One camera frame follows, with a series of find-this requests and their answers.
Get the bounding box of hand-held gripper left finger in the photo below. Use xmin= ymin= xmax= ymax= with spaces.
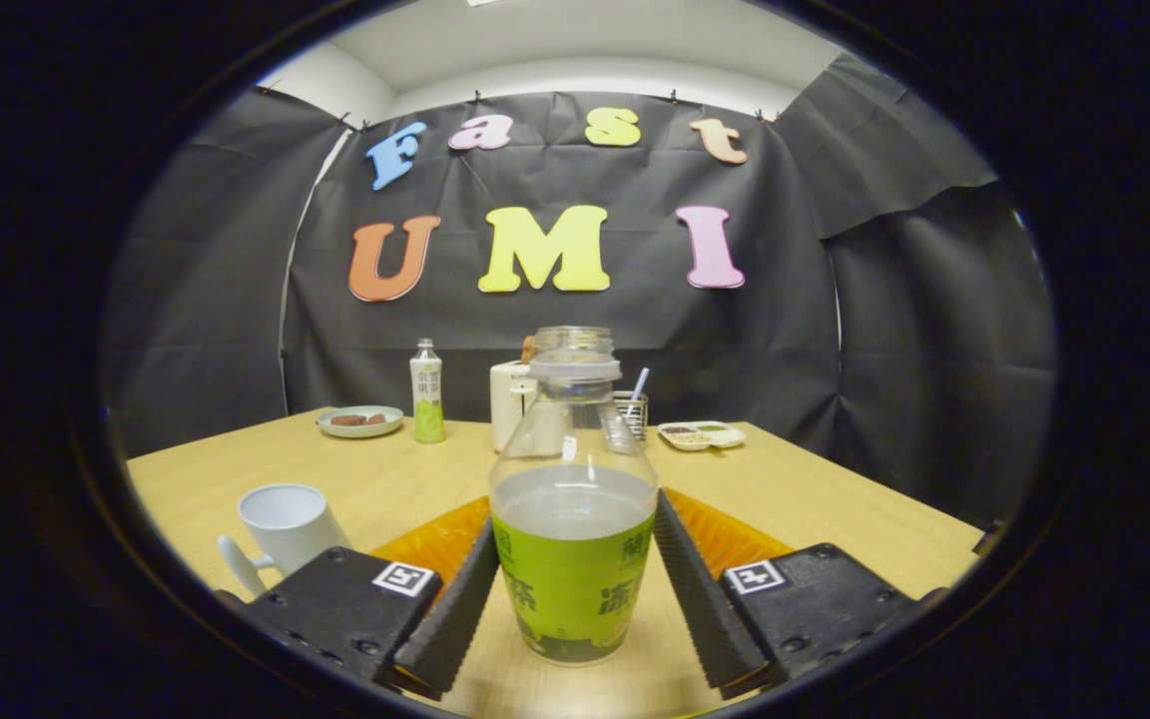
xmin=221 ymin=496 xmax=502 ymax=700

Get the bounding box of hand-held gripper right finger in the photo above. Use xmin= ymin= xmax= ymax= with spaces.
xmin=653 ymin=487 xmax=945 ymax=700

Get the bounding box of clear juice bottle green label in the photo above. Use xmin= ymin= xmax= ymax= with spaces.
xmin=488 ymin=326 xmax=660 ymax=667

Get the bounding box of white cup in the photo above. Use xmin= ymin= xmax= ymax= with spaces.
xmin=217 ymin=484 xmax=351 ymax=600

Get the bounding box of slim capped bottle green label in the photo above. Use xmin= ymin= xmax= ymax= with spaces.
xmin=409 ymin=338 xmax=446 ymax=444

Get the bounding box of wooden table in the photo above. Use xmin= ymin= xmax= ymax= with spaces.
xmin=126 ymin=407 xmax=983 ymax=719

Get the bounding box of white divided snack tray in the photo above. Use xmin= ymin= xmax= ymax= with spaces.
xmin=657 ymin=420 xmax=748 ymax=452

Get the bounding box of metal utensil holder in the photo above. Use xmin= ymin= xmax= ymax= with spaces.
xmin=615 ymin=390 xmax=650 ymax=442

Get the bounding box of pale green plate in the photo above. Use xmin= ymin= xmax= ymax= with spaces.
xmin=316 ymin=404 xmax=404 ymax=439

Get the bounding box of white toaster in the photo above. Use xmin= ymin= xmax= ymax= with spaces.
xmin=490 ymin=359 xmax=541 ymax=453

